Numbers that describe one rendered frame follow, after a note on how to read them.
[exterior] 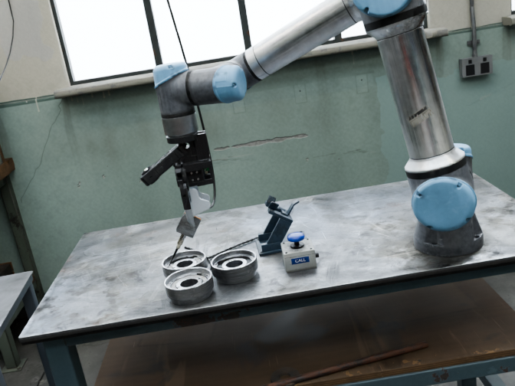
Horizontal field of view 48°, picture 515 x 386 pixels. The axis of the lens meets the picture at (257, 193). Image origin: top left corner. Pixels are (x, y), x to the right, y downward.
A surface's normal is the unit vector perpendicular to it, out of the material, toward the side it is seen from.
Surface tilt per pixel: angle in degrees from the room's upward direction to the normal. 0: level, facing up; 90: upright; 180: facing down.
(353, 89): 90
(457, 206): 97
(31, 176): 90
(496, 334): 0
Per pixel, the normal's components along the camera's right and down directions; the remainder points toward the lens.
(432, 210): -0.25, 0.45
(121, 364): -0.15, -0.94
